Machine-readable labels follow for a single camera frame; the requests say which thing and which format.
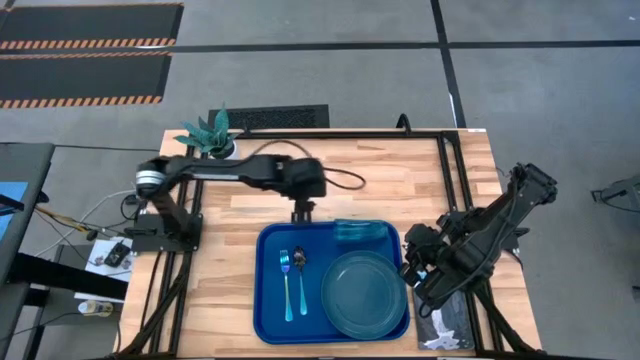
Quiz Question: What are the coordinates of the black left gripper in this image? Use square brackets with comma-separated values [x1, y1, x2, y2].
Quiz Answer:
[284, 157, 328, 225]

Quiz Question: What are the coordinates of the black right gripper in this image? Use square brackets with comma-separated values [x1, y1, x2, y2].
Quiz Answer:
[398, 223, 450, 302]

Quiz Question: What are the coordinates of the teal round plate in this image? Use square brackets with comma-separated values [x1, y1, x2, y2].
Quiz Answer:
[319, 249, 409, 342]

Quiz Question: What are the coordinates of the teal transparent cup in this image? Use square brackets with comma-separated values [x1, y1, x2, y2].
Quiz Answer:
[333, 217, 390, 245]

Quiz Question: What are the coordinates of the iridescent blue metal spoon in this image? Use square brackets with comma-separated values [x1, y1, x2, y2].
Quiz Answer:
[292, 244, 309, 317]

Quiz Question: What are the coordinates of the blue plastic tray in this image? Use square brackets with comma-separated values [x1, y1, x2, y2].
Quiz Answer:
[252, 219, 412, 347]

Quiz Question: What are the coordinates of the waterfall cover book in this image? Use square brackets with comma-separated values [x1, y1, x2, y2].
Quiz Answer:
[413, 286, 477, 352]

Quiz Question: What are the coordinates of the white plant pot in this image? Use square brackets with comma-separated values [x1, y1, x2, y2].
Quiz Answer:
[213, 141, 242, 161]

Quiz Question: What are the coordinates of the black floor vent grate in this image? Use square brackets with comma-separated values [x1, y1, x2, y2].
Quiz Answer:
[207, 103, 331, 131]

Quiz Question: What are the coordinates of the green snake plant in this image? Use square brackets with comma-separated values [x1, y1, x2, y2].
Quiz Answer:
[173, 105, 242, 158]

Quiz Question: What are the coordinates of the small black device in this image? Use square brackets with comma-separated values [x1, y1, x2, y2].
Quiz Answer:
[102, 240, 133, 268]

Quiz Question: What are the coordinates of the white paper sheet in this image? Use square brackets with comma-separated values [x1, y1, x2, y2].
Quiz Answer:
[74, 237, 136, 304]

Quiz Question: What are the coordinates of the grey metal stand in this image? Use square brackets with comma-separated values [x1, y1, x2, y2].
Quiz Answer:
[590, 173, 640, 215]

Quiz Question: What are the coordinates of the clear plastic bottle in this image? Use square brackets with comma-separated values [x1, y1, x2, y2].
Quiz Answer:
[76, 299, 116, 319]

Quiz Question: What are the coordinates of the black hazard-striped floor mat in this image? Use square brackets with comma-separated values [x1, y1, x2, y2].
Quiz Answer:
[0, 51, 174, 110]
[0, 3, 186, 52]

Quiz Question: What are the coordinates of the dark grey desk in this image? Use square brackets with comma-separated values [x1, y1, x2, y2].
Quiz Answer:
[0, 141, 57, 360]

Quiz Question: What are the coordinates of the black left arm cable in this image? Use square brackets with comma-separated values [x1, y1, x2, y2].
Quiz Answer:
[248, 138, 368, 192]

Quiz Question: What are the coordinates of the black aluminium table frame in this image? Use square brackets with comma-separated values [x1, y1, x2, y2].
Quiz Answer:
[115, 128, 542, 360]

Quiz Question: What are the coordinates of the white floor cable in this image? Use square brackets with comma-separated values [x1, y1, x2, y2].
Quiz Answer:
[31, 188, 137, 259]

